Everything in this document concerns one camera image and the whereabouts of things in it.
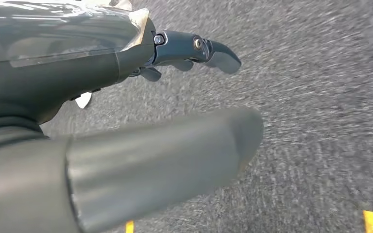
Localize small white object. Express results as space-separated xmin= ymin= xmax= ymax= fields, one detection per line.
xmin=74 ymin=92 xmax=93 ymax=109

